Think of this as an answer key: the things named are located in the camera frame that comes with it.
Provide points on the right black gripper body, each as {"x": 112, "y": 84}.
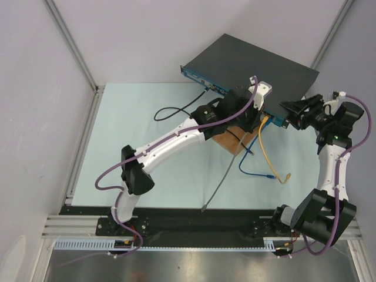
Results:
{"x": 307, "y": 113}

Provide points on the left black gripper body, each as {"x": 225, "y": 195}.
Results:
{"x": 250, "y": 117}

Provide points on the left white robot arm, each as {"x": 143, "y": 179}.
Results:
{"x": 241, "y": 107}

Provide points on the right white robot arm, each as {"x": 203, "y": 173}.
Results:
{"x": 326, "y": 212}

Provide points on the wooden board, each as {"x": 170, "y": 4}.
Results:
{"x": 235, "y": 140}

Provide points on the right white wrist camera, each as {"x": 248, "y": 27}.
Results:
{"x": 334, "y": 101}

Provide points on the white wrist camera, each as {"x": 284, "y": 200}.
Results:
{"x": 334, "y": 101}
{"x": 259, "y": 91}

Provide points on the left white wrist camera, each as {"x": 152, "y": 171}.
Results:
{"x": 259, "y": 91}

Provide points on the dark network switch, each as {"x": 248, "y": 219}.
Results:
{"x": 229, "y": 62}

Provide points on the right aluminium frame post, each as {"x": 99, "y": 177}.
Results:
{"x": 333, "y": 30}

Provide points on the aluminium frame post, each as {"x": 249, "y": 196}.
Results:
{"x": 96, "y": 96}
{"x": 333, "y": 30}

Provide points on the aluminium frame rail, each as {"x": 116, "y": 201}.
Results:
{"x": 72, "y": 252}

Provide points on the white slotted cable duct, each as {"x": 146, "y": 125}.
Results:
{"x": 264, "y": 244}

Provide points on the left aluminium frame post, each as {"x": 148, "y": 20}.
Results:
{"x": 96, "y": 96}

